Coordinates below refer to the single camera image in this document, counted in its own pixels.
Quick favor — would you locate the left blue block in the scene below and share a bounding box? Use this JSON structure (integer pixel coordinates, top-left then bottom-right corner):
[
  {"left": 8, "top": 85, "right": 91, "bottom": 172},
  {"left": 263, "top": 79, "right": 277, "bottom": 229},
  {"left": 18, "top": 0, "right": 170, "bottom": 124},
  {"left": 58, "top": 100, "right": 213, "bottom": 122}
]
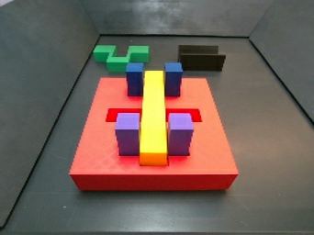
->
[{"left": 127, "top": 62, "right": 143, "bottom": 96}]

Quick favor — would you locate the black fixture bracket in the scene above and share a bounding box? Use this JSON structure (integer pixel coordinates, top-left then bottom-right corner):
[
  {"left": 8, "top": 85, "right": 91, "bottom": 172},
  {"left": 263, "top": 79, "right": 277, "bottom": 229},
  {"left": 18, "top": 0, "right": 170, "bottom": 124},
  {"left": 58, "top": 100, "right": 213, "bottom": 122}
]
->
[{"left": 178, "top": 45, "right": 226, "bottom": 72}]

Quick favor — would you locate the left purple block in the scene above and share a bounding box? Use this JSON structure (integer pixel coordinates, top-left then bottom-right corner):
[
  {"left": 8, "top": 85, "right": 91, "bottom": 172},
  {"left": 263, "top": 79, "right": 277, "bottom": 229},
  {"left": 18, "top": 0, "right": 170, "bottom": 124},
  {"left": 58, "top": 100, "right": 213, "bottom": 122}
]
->
[{"left": 115, "top": 113, "right": 141, "bottom": 156}]

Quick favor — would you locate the right purple block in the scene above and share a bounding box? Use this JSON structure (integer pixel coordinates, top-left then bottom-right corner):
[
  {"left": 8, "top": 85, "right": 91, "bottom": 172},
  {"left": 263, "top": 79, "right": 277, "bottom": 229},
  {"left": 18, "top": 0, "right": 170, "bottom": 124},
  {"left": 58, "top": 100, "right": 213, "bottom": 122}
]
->
[{"left": 169, "top": 113, "right": 194, "bottom": 156}]

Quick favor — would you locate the right blue block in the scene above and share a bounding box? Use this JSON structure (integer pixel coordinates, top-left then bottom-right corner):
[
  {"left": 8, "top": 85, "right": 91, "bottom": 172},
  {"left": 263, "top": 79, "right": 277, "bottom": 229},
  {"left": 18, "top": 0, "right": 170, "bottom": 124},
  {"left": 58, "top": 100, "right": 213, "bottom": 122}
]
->
[{"left": 165, "top": 62, "right": 183, "bottom": 96}]

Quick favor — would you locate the blue block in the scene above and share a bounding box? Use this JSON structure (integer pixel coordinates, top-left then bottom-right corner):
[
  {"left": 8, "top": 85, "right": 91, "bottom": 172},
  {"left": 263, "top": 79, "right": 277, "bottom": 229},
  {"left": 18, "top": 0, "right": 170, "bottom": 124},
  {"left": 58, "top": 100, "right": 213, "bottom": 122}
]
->
[
  {"left": 165, "top": 62, "right": 183, "bottom": 96},
  {"left": 127, "top": 62, "right": 143, "bottom": 96}
]

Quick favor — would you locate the yellow long bar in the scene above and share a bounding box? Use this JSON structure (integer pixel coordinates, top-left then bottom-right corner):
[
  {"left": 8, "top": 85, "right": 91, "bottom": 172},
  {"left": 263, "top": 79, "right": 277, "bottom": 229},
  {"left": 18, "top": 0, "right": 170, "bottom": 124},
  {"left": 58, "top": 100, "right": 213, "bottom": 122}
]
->
[{"left": 141, "top": 71, "right": 169, "bottom": 166}]

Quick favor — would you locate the red base board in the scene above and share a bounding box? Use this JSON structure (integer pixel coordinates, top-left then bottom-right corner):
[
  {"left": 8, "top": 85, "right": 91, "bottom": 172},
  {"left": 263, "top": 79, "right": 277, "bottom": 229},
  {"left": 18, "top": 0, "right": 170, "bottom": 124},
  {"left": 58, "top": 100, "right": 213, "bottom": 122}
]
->
[{"left": 70, "top": 78, "right": 238, "bottom": 191}]

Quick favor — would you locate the green bridge-shaped block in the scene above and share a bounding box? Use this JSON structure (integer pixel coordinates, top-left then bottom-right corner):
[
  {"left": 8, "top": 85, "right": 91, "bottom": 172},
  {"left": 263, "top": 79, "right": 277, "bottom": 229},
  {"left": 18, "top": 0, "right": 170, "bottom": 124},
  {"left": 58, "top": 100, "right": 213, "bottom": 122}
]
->
[{"left": 94, "top": 45, "right": 150, "bottom": 72}]

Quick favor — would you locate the purple block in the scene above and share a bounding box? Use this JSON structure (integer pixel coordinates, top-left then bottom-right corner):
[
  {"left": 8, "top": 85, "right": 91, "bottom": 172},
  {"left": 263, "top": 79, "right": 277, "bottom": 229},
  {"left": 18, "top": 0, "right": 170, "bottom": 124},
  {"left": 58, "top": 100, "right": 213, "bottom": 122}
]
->
[
  {"left": 169, "top": 113, "right": 194, "bottom": 156},
  {"left": 115, "top": 113, "right": 141, "bottom": 156}
]

